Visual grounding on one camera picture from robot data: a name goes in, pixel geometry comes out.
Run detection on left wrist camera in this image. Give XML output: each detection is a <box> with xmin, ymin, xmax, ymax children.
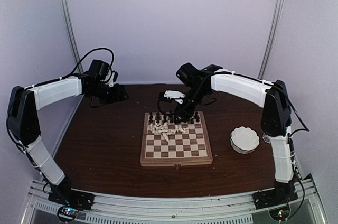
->
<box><xmin>88</xmin><ymin>60</ymin><xmax>118</xmax><ymax>87</ymax></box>

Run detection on aluminium front rail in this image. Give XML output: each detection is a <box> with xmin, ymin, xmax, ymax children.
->
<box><xmin>19</xmin><ymin>179</ymin><xmax>328</xmax><ymax>223</ymax></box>

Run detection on right aluminium frame post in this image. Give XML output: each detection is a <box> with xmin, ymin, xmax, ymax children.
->
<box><xmin>258</xmin><ymin>0</ymin><xmax>285</xmax><ymax>79</ymax></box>

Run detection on round controller board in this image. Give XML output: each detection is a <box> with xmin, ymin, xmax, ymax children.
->
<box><xmin>269</xmin><ymin>206</ymin><xmax>290</xmax><ymax>222</ymax></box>
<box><xmin>57</xmin><ymin>206</ymin><xmax>79</xmax><ymax>222</ymax></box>

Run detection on pile of white chess pieces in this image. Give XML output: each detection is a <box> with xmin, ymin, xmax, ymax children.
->
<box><xmin>146</xmin><ymin>122</ymin><xmax>189</xmax><ymax>143</ymax></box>

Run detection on wooden chess board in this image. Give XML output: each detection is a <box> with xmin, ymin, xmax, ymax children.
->
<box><xmin>140</xmin><ymin>114</ymin><xmax>213</xmax><ymax>167</ymax></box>

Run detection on aluminium frame post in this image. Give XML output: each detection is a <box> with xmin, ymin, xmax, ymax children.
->
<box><xmin>258</xmin><ymin>0</ymin><xmax>285</xmax><ymax>79</ymax></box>
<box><xmin>61</xmin><ymin>0</ymin><xmax>80</xmax><ymax>64</ymax></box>

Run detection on black chess pieces rows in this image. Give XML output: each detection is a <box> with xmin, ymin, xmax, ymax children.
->
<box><xmin>144</xmin><ymin>111</ymin><xmax>203</xmax><ymax>126</ymax></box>

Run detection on right round controller board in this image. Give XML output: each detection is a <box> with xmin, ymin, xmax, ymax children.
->
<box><xmin>269</xmin><ymin>206</ymin><xmax>290</xmax><ymax>222</ymax></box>

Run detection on left round controller board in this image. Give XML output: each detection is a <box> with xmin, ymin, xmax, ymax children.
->
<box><xmin>57</xmin><ymin>206</ymin><xmax>79</xmax><ymax>222</ymax></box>

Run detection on clear drinking glass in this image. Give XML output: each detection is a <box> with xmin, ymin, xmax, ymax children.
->
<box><xmin>262</xmin><ymin>133</ymin><xmax>271</xmax><ymax>144</ymax></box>

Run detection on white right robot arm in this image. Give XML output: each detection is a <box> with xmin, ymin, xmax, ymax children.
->
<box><xmin>164</xmin><ymin>63</ymin><xmax>295</xmax><ymax>204</ymax></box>

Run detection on left aluminium frame post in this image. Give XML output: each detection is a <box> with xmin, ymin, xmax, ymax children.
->
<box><xmin>61</xmin><ymin>0</ymin><xmax>80</xmax><ymax>64</ymax></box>

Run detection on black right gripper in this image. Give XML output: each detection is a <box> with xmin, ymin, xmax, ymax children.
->
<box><xmin>174</xmin><ymin>86</ymin><xmax>209</xmax><ymax>123</ymax></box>

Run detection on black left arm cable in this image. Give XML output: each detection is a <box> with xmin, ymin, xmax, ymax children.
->
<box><xmin>5</xmin><ymin>47</ymin><xmax>116</xmax><ymax>153</ymax></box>

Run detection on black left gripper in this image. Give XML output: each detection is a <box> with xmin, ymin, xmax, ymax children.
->
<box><xmin>89</xmin><ymin>81</ymin><xmax>130</xmax><ymax>105</ymax></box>

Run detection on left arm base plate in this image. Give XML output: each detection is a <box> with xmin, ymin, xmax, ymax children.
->
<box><xmin>48</xmin><ymin>190</ymin><xmax>95</xmax><ymax>210</ymax></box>

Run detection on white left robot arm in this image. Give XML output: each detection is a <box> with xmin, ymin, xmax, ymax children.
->
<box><xmin>6</xmin><ymin>74</ymin><xmax>129</xmax><ymax>205</ymax></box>

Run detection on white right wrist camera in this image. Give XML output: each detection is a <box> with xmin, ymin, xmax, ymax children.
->
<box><xmin>163</xmin><ymin>90</ymin><xmax>185</xmax><ymax>104</ymax></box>

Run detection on white scalloped ceramic bowl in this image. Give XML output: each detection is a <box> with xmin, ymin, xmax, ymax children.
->
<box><xmin>230</xmin><ymin>126</ymin><xmax>260</xmax><ymax>154</ymax></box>

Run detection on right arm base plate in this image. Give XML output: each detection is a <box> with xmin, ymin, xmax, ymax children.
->
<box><xmin>252</xmin><ymin>189</ymin><xmax>298</xmax><ymax>210</ymax></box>

